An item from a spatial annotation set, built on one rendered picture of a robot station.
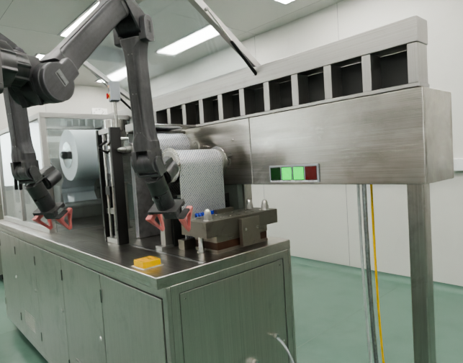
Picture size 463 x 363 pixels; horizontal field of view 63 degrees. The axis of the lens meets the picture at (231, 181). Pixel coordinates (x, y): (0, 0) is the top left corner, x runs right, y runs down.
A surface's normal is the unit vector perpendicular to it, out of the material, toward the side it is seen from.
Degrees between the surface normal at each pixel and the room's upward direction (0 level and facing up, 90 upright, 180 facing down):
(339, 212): 90
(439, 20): 90
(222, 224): 90
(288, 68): 90
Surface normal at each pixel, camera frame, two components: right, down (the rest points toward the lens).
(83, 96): 0.67, 0.00
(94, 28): 0.90, -0.07
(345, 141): -0.74, 0.08
